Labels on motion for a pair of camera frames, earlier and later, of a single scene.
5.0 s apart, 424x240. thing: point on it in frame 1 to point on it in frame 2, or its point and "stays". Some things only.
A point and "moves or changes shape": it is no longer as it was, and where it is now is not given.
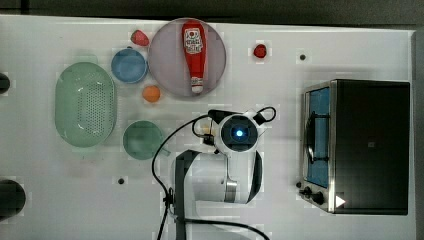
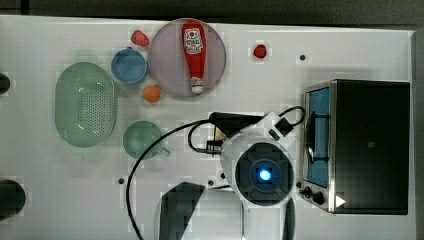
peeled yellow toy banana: (206, 128) moves or changes shape
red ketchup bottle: (194, 37) stays
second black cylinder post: (12, 198) stays
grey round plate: (168, 65) stays
